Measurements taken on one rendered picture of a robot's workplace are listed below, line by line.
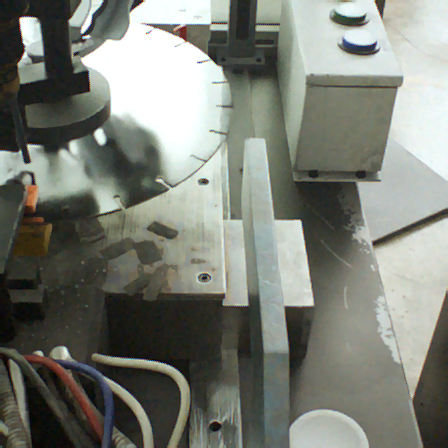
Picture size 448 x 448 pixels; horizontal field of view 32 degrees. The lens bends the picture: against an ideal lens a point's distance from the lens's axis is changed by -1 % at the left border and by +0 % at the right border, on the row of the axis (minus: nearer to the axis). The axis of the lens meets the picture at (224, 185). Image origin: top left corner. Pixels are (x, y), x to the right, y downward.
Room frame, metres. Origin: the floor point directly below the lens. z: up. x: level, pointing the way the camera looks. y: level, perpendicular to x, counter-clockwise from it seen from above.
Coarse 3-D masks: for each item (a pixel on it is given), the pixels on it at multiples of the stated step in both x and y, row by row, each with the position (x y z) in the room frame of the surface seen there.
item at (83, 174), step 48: (144, 48) 0.69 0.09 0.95; (192, 48) 0.69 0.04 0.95; (144, 96) 0.60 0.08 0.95; (192, 96) 0.60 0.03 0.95; (48, 144) 0.52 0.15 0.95; (96, 144) 0.52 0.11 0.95; (144, 144) 0.53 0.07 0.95; (192, 144) 0.53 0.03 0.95; (48, 192) 0.46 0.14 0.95; (96, 192) 0.46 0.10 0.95; (144, 192) 0.46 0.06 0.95
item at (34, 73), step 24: (48, 24) 0.51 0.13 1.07; (48, 48) 0.51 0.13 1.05; (24, 72) 0.51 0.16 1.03; (48, 72) 0.51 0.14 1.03; (72, 72) 0.51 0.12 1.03; (24, 96) 0.49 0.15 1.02; (48, 96) 0.50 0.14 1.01; (0, 120) 0.48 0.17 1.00; (24, 120) 0.50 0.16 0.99; (0, 144) 0.48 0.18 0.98
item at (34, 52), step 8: (24, 40) 0.61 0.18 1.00; (32, 40) 0.61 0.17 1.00; (80, 40) 0.61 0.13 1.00; (88, 40) 0.61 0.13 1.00; (32, 48) 0.58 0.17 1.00; (40, 48) 0.58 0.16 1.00; (72, 48) 0.60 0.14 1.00; (80, 48) 0.60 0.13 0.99; (32, 56) 0.57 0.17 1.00; (40, 56) 0.57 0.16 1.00; (24, 64) 0.57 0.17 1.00
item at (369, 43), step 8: (352, 32) 0.82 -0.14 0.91; (360, 32) 0.82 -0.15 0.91; (368, 32) 0.83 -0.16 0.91; (344, 40) 0.81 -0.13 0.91; (352, 40) 0.80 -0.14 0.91; (360, 40) 0.81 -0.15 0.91; (368, 40) 0.81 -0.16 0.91; (376, 40) 0.81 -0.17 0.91; (352, 48) 0.80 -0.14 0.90; (360, 48) 0.79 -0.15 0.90; (368, 48) 0.80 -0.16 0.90
